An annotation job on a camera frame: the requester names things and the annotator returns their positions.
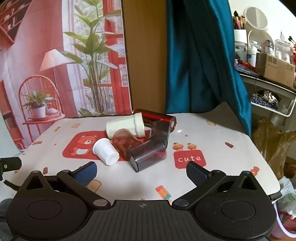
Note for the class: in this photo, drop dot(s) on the white brush holder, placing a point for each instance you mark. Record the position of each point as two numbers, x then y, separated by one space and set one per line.
240 35

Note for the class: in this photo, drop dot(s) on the white plastic bag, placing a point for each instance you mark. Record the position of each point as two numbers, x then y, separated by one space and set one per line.
286 190

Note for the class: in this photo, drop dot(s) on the printed wall tapestry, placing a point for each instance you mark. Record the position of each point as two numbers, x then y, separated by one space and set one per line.
34 51

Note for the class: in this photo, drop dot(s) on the brown transparent cup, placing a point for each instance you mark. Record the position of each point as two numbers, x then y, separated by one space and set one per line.
124 144

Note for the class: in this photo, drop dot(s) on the teal curtain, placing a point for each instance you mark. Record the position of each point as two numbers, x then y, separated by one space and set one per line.
196 58

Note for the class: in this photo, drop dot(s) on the tall white cup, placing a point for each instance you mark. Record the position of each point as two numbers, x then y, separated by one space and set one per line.
122 127

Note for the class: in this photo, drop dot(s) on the small white cup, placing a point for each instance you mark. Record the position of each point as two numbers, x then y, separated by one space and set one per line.
104 150

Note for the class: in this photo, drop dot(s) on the white shelf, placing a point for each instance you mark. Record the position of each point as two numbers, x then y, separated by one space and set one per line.
275 92

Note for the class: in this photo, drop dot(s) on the cardboard box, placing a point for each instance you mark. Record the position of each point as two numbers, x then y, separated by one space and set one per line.
275 68

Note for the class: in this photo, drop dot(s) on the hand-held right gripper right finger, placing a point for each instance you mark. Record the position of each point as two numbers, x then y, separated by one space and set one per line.
196 173

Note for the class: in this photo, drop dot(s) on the wooden panel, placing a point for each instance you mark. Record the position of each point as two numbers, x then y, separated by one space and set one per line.
145 58

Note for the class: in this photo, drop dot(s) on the silver foil packets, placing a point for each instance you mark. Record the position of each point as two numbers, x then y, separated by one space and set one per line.
266 98

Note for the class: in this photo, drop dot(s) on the grey cloth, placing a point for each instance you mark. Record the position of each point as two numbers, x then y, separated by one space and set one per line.
4 220

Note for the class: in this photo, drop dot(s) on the round white mirror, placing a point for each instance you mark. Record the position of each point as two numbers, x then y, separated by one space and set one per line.
255 17

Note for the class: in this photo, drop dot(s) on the printed bear tablecloth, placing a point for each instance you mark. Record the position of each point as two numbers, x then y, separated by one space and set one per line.
222 143

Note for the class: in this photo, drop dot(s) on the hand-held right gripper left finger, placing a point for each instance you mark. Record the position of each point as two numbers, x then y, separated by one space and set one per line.
86 172

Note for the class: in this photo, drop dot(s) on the clear plastic container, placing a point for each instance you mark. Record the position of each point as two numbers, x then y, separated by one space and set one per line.
283 46

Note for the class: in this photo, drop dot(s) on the white bottle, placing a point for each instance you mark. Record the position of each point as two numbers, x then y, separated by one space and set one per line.
252 56

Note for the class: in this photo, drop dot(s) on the dark transparent cup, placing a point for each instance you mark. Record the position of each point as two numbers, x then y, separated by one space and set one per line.
146 155
161 129

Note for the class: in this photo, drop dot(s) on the red metallic cup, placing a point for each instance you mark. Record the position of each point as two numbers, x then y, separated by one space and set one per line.
157 118

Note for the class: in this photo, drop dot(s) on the yellow plastic bag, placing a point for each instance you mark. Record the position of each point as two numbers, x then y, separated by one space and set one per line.
270 141

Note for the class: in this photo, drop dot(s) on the pink basin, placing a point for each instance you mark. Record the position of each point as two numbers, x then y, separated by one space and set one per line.
283 229

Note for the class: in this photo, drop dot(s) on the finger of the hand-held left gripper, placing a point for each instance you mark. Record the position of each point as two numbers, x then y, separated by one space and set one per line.
10 164

